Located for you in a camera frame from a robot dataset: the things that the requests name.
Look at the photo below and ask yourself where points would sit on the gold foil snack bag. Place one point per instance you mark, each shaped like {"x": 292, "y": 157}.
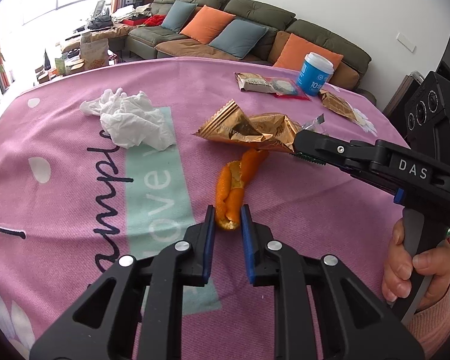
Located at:
{"x": 269, "y": 131}

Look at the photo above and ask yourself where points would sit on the blue pillow far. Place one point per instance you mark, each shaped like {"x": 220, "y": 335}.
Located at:
{"x": 178, "y": 15}

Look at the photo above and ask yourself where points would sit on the cracker packet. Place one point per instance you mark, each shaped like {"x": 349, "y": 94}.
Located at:
{"x": 250, "y": 82}

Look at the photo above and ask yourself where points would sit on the brown flat sachet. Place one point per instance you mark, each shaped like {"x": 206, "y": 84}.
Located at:
{"x": 337, "y": 105}

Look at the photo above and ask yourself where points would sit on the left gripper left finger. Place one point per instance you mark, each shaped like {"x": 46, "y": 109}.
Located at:
{"x": 134, "y": 309}

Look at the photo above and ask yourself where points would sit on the pink floral tablecloth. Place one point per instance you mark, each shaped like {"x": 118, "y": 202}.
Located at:
{"x": 71, "y": 202}

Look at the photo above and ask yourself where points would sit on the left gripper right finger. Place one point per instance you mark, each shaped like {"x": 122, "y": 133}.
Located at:
{"x": 321, "y": 308}

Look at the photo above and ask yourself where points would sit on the white tissue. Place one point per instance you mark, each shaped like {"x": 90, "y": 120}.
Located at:
{"x": 130, "y": 120}

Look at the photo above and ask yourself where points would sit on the orange pillow near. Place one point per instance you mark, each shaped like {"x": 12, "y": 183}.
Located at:
{"x": 296, "y": 48}

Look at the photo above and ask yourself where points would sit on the orange pillow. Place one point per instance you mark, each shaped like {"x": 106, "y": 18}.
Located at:
{"x": 207, "y": 24}
{"x": 296, "y": 48}

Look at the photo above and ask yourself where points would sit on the coffee table with jars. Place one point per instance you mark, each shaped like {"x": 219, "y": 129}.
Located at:
{"x": 69, "y": 64}

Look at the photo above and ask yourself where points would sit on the blue pillow near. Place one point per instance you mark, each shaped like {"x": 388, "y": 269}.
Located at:
{"x": 239, "y": 38}

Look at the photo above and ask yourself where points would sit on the person's right hand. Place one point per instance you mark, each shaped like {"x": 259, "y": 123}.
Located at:
{"x": 399, "y": 266}

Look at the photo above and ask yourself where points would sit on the green clear candy wrapper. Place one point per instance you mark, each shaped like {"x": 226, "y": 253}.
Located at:
{"x": 315, "y": 125}

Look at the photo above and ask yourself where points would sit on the orange pillow far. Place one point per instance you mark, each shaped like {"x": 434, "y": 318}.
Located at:
{"x": 207, "y": 24}

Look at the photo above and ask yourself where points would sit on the green sectional sofa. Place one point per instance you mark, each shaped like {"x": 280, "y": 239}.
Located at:
{"x": 154, "y": 41}

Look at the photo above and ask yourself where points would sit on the orange peel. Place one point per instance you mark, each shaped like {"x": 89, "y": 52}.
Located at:
{"x": 234, "y": 177}

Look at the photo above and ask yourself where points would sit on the blue paper coffee cup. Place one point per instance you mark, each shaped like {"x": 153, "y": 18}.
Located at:
{"x": 314, "y": 73}

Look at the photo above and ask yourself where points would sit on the red cookie packet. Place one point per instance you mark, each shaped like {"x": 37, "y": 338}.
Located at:
{"x": 286, "y": 88}

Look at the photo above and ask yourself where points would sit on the kraft snack bag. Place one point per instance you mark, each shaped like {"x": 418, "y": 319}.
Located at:
{"x": 94, "y": 53}

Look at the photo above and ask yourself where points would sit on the blue pillow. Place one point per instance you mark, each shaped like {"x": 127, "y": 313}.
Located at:
{"x": 239, "y": 38}
{"x": 178, "y": 15}

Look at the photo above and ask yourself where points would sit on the dark wine bottle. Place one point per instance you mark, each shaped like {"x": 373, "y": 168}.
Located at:
{"x": 46, "y": 61}

